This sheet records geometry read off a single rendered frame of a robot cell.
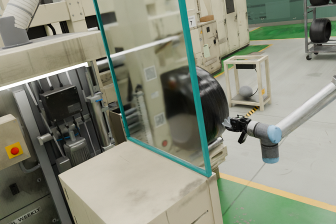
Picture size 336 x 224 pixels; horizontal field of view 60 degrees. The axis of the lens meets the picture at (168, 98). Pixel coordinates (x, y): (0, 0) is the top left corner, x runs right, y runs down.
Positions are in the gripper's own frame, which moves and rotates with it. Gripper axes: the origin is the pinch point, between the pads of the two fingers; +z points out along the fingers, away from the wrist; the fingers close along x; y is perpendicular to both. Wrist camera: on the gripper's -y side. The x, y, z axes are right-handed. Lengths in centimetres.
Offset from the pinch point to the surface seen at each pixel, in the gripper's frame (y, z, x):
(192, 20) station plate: 61, 45, -31
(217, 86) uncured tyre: 23.2, 5.0, -4.7
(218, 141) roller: -18.0, 12.7, -5.6
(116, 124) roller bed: 2, 68, 39
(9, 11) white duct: 88, 49, 86
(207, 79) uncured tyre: 28.3, 9.4, -0.9
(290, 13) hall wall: -68, 529, -1043
